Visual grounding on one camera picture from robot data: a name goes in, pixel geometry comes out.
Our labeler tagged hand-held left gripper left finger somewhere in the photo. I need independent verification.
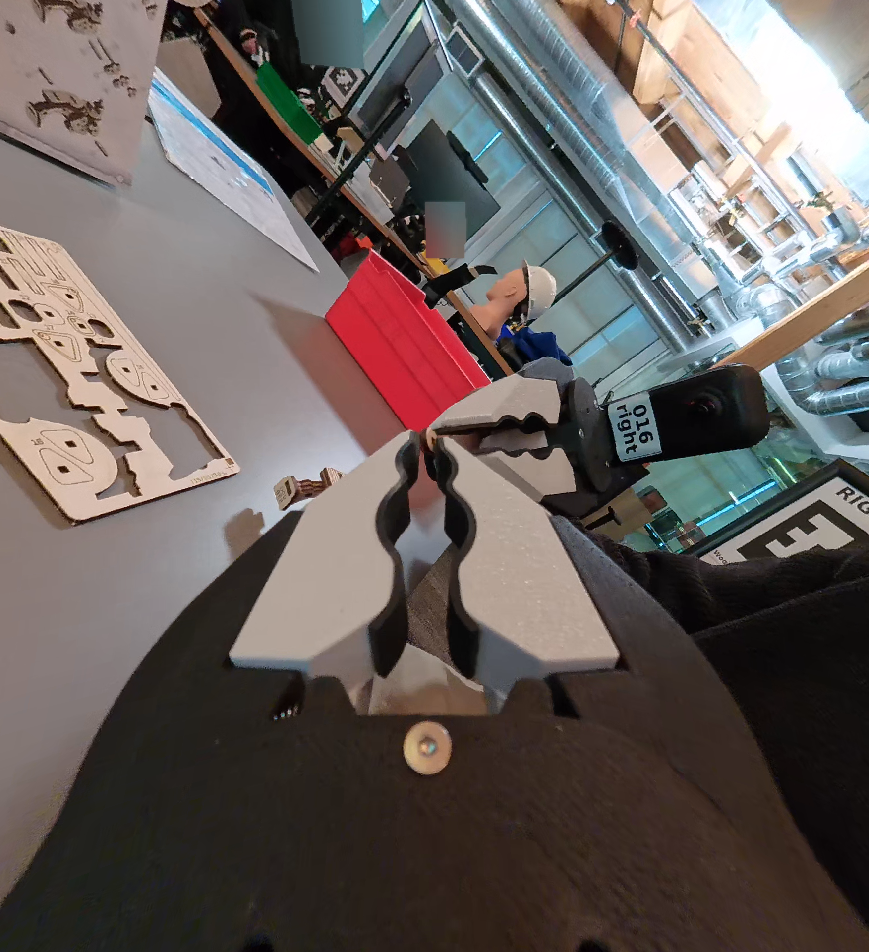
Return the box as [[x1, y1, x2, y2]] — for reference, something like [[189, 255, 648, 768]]
[[228, 430, 422, 715]]

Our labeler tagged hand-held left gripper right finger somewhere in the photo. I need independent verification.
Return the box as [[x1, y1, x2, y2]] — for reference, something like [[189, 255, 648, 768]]
[[425, 436, 621, 708]]

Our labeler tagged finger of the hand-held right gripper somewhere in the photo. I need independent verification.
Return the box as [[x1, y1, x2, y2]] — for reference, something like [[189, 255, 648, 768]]
[[427, 374, 571, 440], [471, 435, 580, 501]]

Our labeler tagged wooden puzzle model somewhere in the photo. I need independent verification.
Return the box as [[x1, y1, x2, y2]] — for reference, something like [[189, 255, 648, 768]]
[[274, 467, 345, 510]]

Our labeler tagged cut-out wooden puzzle sheet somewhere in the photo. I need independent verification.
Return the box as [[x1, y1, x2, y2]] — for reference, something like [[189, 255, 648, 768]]
[[0, 214, 242, 525]]

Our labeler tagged person's right forearm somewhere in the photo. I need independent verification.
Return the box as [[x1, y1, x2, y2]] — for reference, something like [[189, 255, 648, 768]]
[[576, 521, 869, 633]]

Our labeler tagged red plastic bin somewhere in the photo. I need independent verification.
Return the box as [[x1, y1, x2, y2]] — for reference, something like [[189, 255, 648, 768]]
[[325, 249, 493, 432]]

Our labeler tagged framed black-white marker board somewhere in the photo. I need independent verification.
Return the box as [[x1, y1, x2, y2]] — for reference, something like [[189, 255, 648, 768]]
[[691, 460, 869, 568]]

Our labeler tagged wooden ceiling beam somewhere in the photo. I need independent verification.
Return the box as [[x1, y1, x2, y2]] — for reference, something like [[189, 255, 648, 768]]
[[717, 238, 869, 373]]

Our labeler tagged black disc stand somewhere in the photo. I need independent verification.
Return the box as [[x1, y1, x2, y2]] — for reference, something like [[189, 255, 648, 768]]
[[553, 219, 639, 298]]

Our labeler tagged black monitor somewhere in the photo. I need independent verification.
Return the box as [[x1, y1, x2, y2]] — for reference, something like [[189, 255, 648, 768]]
[[403, 120, 502, 224]]

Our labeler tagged wooden background table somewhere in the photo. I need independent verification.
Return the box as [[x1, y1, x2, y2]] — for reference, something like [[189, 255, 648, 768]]
[[196, 7, 516, 376]]

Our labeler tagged person's black knit sweater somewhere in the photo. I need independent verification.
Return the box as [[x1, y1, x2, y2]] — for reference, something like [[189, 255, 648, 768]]
[[691, 595, 869, 952]]

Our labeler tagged white paper sheet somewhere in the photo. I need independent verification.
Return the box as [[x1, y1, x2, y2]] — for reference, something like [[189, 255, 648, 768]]
[[148, 68, 320, 272]]

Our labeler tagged green plastic bin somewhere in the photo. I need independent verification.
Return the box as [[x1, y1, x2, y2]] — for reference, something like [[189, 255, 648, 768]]
[[256, 63, 325, 146]]

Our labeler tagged white instruction booklet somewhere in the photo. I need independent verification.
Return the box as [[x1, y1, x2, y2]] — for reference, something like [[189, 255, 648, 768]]
[[0, 0, 169, 187]]

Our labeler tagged silver ventilation duct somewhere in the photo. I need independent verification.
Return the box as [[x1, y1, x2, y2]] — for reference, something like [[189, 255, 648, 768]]
[[442, 0, 703, 351]]

